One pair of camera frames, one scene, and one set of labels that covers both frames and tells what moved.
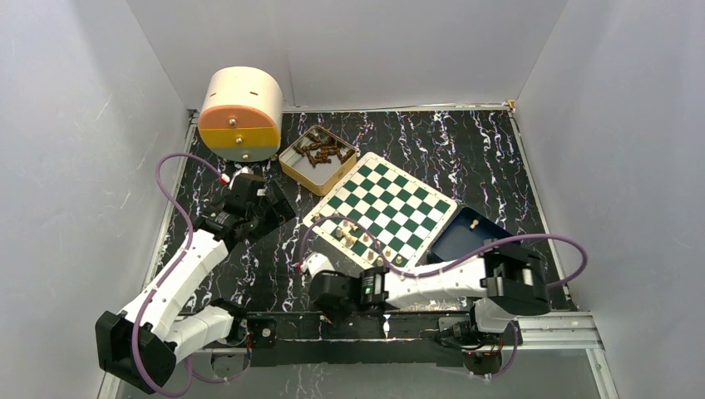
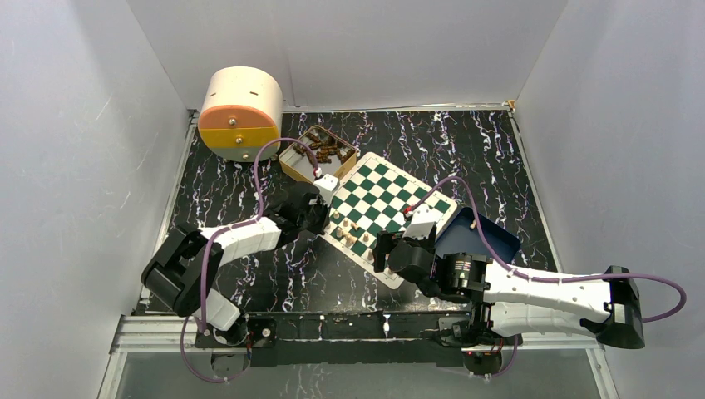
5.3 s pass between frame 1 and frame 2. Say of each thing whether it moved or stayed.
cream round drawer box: stayed
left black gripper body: moved
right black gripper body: moved
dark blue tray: stayed
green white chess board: stayed
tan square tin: stayed
